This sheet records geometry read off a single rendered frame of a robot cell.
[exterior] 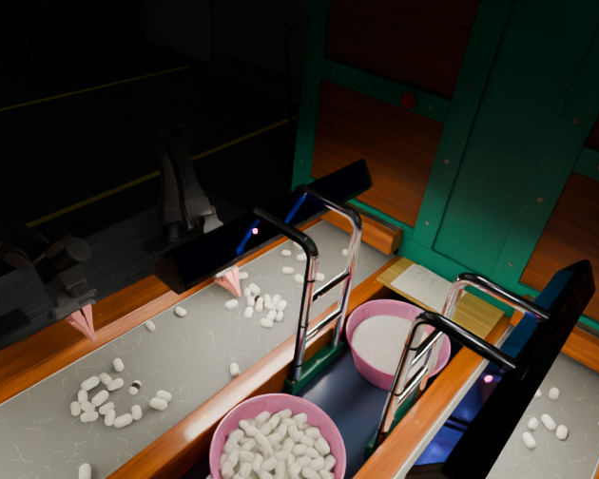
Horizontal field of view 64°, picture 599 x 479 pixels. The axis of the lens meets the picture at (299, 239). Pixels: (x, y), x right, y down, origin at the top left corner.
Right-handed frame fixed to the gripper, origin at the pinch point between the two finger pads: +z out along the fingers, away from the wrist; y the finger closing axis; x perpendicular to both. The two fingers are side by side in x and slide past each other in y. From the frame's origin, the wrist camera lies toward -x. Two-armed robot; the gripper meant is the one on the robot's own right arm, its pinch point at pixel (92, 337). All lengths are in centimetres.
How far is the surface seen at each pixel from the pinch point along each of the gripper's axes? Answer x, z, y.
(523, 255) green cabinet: -49, 38, 86
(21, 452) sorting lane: -0.5, 12.7, -21.6
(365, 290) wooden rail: -15, 27, 64
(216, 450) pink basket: -17.8, 32.4, 4.4
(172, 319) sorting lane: 5.6, 5.8, 20.0
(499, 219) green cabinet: -48, 27, 87
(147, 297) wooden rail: 9.1, -2.4, 18.8
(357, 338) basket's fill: -17, 35, 50
